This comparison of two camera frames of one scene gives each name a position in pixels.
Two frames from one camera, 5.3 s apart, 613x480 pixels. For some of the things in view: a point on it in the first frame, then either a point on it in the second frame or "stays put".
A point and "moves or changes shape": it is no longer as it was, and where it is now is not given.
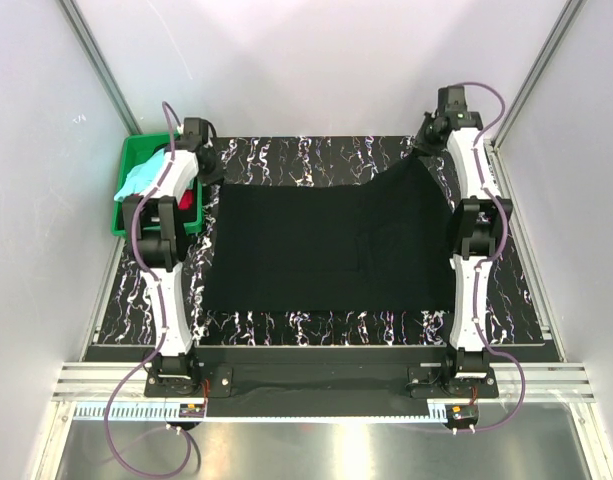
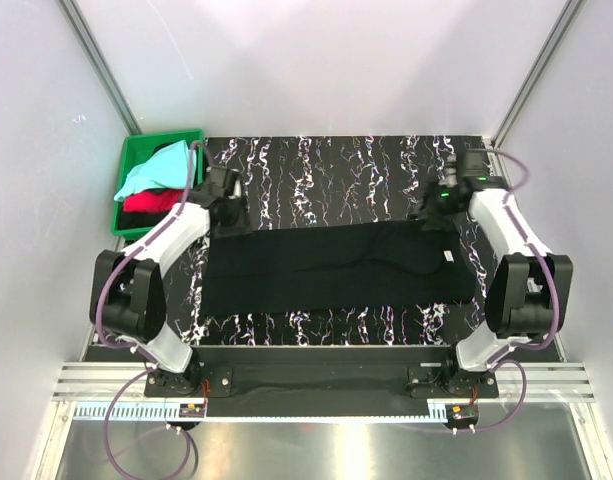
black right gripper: (421, 147) to (437, 222)
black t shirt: (384, 242) moves or changes shape
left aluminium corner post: (89, 47) stays put
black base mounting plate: (323, 380) stays put
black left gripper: (215, 177) to (243, 226)
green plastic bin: (131, 150) stays put
